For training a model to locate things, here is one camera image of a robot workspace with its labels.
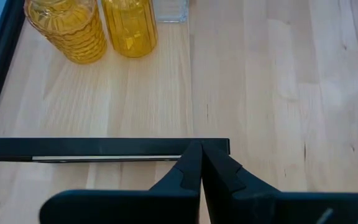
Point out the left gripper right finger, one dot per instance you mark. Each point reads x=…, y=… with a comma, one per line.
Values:
x=275, y=208

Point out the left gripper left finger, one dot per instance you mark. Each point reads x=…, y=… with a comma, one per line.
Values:
x=135, y=208

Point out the yellow vertical-ribbed glass vase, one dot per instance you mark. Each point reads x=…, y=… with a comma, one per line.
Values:
x=129, y=28

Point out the yellow wide ringed glass vase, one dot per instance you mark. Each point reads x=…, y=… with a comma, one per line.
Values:
x=70, y=34

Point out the clear studded square glass vase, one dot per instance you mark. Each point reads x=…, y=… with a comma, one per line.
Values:
x=170, y=11

